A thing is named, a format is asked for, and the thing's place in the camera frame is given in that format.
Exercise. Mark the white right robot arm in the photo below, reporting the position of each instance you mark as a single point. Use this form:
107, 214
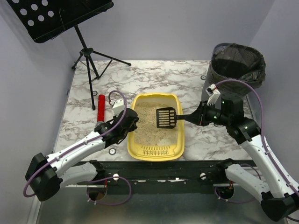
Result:
278, 194

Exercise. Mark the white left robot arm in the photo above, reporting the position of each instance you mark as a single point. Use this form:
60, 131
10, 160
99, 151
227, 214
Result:
47, 174

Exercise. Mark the round marker front left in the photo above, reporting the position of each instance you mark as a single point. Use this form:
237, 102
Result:
112, 151

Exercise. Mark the black music stand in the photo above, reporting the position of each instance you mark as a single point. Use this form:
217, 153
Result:
46, 19

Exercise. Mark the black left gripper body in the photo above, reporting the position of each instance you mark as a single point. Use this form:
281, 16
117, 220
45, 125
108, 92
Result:
131, 119

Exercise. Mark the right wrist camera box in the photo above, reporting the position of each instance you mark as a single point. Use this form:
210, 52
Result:
213, 94

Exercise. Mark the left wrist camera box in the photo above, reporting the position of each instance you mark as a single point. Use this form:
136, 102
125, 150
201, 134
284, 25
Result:
118, 107

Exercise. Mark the black trash bag liner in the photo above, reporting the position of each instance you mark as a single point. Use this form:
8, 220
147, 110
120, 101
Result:
254, 73

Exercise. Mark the black slotted litter scoop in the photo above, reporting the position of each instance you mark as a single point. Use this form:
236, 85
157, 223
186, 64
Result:
166, 118

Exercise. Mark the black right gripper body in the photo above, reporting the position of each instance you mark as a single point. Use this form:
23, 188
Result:
201, 114

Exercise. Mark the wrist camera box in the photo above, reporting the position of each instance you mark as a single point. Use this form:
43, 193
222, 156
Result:
213, 94
118, 107

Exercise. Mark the grey ribbed trash can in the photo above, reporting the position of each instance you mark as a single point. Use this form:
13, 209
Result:
226, 63

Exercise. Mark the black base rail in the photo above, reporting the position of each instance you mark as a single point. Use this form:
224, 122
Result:
169, 177

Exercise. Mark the yellow plastic litter box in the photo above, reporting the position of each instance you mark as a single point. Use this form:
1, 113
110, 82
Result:
158, 153

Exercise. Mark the beige cat litter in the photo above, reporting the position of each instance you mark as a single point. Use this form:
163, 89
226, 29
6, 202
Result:
147, 133

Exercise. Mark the red cylinder tool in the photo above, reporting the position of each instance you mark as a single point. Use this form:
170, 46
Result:
101, 109

